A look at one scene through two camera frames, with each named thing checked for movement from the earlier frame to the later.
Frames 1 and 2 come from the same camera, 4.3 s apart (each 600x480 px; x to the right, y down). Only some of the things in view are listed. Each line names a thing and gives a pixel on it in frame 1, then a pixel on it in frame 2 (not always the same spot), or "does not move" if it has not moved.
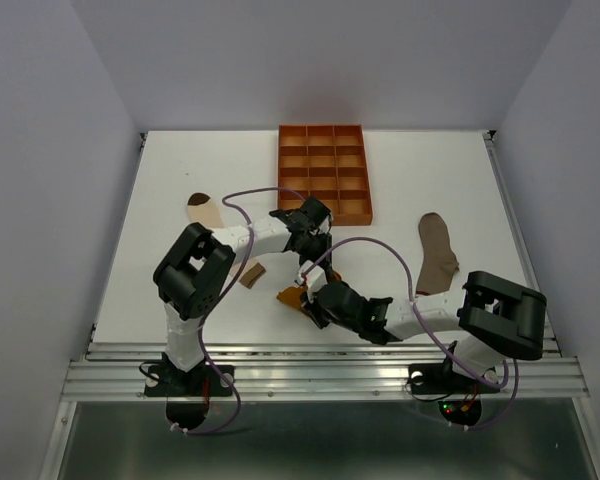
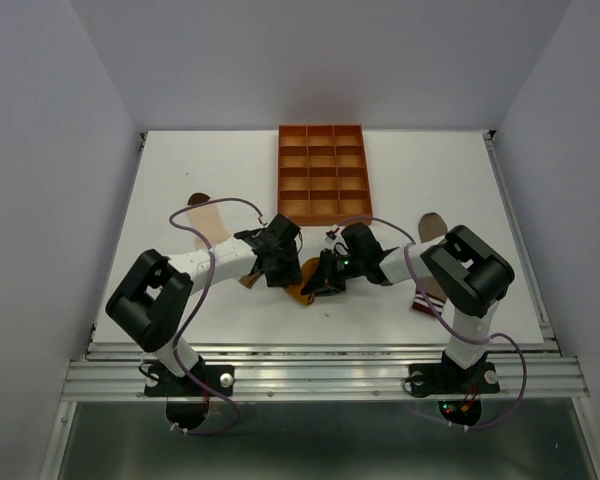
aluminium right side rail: x=517 y=230 does not move
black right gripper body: x=322 y=317 -> x=337 y=270
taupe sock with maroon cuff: x=438 y=261 does not move
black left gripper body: x=313 y=246 -> x=286 y=269
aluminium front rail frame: x=313 y=371 does not move
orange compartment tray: x=326 y=162 does not move
